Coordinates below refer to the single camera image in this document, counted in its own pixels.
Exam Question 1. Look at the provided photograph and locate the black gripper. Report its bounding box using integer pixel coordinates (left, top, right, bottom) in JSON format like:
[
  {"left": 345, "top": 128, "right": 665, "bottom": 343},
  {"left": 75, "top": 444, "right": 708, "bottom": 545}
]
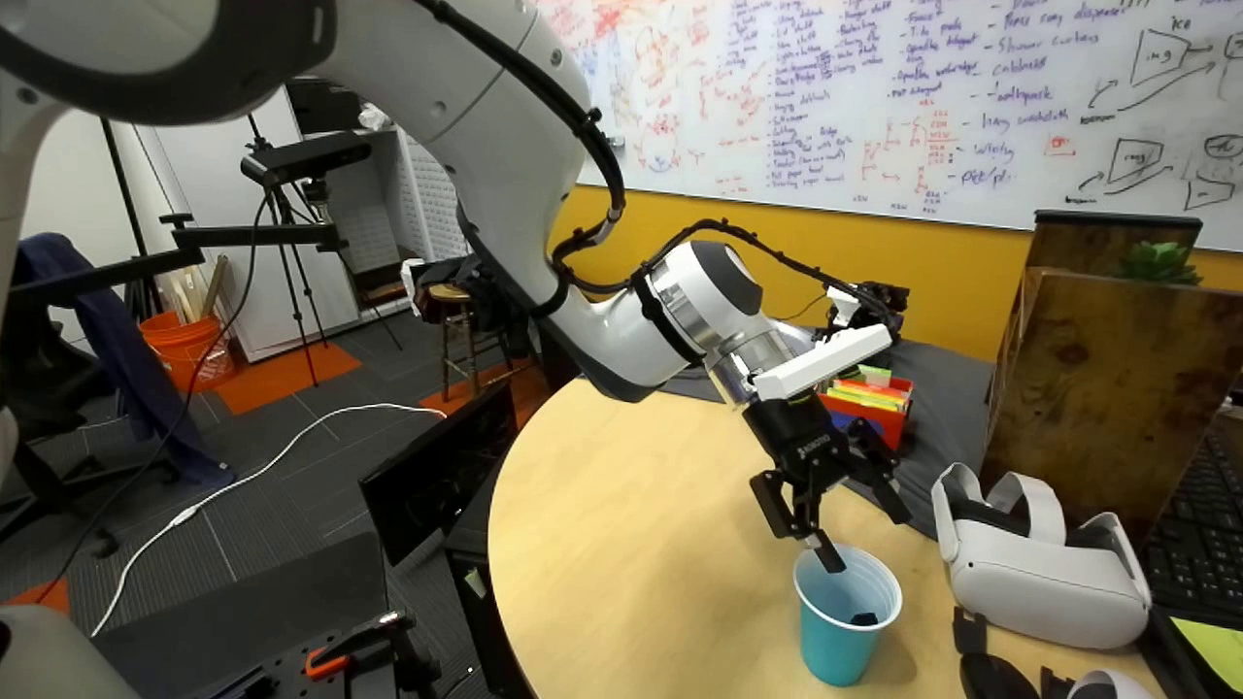
[{"left": 744, "top": 389, "right": 912, "bottom": 545}]

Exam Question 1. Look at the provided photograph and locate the blue plastic cup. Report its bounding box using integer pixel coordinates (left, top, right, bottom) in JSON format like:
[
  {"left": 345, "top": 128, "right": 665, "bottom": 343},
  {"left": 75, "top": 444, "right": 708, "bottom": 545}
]
[{"left": 789, "top": 540, "right": 906, "bottom": 695}]

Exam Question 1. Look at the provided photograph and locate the red box with colourful cards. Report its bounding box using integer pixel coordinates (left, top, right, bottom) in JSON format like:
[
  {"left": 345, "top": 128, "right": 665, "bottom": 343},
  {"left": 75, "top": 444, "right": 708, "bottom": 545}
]
[{"left": 821, "top": 363, "right": 919, "bottom": 457}]

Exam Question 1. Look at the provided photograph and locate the grey table cloth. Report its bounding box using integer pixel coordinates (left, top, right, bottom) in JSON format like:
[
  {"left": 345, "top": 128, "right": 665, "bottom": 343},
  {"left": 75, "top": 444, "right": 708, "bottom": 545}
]
[{"left": 828, "top": 337, "right": 1003, "bottom": 540}]

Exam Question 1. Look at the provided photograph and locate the black and white gripper device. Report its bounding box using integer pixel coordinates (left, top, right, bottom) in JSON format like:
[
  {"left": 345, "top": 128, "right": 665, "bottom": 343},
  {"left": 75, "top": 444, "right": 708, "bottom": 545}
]
[{"left": 828, "top": 275, "right": 912, "bottom": 343}]

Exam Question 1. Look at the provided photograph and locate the white VR headset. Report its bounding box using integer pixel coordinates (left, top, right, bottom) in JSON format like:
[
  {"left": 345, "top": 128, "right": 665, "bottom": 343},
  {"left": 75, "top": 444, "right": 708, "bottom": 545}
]
[{"left": 928, "top": 457, "right": 1158, "bottom": 651}]

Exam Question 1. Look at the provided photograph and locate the black keyboard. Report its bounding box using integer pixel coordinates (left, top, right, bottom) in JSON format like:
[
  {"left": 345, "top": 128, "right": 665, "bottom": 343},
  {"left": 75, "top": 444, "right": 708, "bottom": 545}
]
[{"left": 1138, "top": 408, "right": 1243, "bottom": 634}]

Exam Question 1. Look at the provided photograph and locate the black side panel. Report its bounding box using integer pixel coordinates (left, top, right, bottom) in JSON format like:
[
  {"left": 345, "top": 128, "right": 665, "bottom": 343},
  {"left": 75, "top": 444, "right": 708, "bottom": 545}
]
[{"left": 358, "top": 385, "right": 521, "bottom": 575}]

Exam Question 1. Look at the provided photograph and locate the small green potted plant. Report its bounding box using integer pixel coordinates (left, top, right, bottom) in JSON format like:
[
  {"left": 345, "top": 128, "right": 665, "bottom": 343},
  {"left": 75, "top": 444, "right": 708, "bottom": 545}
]
[{"left": 1117, "top": 240, "right": 1199, "bottom": 286}]

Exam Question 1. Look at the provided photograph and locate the yellow green sticky note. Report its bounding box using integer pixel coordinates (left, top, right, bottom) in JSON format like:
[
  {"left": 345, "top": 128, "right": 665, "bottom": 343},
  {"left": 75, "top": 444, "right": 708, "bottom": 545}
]
[{"left": 1164, "top": 612, "right": 1243, "bottom": 695}]

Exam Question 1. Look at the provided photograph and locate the orange floor mat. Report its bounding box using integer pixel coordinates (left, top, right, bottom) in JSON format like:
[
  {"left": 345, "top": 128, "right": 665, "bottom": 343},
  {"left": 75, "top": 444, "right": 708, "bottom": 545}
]
[{"left": 136, "top": 306, "right": 365, "bottom": 421}]

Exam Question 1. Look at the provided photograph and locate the dark grey mounting platform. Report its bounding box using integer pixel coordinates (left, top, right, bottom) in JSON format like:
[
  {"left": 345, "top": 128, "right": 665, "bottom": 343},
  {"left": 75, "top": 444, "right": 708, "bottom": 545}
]
[{"left": 90, "top": 528, "right": 449, "bottom": 699}]

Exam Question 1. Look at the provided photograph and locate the white cabinet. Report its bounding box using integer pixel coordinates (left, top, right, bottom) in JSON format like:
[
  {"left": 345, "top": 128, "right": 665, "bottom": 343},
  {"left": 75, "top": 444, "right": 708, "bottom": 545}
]
[{"left": 141, "top": 119, "right": 476, "bottom": 365}]

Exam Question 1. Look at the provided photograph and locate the dark blue jacket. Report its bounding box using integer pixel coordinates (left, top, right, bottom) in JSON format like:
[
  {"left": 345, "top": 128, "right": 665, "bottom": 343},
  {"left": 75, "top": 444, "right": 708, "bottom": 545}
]
[{"left": 2, "top": 228, "right": 228, "bottom": 489}]

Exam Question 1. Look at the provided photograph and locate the grey curved object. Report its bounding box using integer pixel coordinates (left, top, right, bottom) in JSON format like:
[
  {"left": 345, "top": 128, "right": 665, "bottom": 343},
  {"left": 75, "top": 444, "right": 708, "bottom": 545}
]
[{"left": 0, "top": 597, "right": 141, "bottom": 699}]

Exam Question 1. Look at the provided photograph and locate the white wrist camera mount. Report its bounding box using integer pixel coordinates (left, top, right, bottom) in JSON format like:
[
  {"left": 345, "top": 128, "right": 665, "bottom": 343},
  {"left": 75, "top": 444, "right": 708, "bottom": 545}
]
[{"left": 748, "top": 324, "right": 897, "bottom": 405}]

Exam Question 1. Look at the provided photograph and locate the VR controller with white ring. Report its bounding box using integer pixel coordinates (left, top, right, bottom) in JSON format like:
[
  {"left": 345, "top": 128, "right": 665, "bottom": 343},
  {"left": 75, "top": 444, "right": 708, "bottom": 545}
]
[{"left": 953, "top": 606, "right": 1164, "bottom": 699}]

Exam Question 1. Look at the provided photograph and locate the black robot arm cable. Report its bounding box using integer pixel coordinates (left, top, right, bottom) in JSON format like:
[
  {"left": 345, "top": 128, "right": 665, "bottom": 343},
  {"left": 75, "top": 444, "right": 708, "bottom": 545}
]
[{"left": 411, "top": 0, "right": 885, "bottom": 343}]

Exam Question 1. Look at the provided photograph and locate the wall whiteboard with writing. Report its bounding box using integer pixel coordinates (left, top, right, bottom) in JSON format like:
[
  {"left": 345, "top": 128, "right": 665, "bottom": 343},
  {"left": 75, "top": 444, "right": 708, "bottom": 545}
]
[{"left": 529, "top": 0, "right": 1243, "bottom": 258}]

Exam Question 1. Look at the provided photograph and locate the orange handled clamp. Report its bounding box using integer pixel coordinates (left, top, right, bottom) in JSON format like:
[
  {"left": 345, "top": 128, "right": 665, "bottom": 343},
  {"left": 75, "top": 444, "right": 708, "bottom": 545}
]
[{"left": 299, "top": 609, "right": 441, "bottom": 699}]

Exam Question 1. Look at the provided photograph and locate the white floor cable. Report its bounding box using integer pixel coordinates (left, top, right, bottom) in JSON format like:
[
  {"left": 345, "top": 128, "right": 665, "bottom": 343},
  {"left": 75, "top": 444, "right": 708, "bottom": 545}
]
[{"left": 85, "top": 400, "right": 449, "bottom": 640}]

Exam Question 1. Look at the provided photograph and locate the black camera tripod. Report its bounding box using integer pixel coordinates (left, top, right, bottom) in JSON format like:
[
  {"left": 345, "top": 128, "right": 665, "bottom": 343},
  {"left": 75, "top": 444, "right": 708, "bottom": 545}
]
[{"left": 235, "top": 113, "right": 391, "bottom": 394}]

